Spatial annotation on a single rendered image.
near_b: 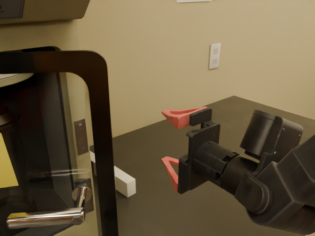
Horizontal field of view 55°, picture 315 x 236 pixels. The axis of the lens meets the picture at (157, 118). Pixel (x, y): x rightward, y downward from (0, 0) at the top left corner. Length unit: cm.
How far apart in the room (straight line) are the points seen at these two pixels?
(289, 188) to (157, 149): 74
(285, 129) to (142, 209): 48
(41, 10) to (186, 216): 56
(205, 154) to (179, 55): 88
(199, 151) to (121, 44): 71
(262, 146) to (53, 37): 35
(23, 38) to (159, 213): 51
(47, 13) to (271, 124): 34
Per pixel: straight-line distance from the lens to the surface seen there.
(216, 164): 45
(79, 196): 42
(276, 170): 37
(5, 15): 45
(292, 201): 35
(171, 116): 48
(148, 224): 76
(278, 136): 40
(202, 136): 47
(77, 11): 49
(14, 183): 44
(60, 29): 52
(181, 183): 50
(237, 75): 167
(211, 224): 77
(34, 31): 51
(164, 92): 128
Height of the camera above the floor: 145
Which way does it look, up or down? 23 degrees down
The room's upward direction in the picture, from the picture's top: straight up
